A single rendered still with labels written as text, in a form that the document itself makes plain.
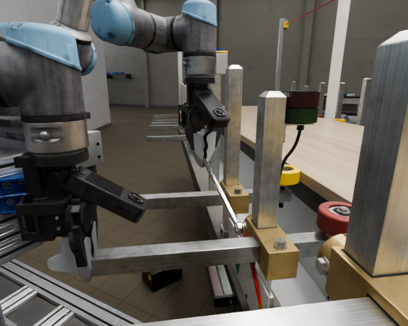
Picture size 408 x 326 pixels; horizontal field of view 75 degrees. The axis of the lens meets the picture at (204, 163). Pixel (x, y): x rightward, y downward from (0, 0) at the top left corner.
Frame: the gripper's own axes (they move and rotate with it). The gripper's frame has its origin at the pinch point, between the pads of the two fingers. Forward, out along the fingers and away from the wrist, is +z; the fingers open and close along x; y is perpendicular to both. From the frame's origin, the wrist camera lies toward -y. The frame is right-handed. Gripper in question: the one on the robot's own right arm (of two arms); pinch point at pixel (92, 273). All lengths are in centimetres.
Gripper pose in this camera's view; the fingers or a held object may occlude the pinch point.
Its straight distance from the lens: 49.1
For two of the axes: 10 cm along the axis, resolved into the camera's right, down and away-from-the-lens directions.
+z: 0.0, 9.6, 2.7
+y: -9.9, 0.3, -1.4
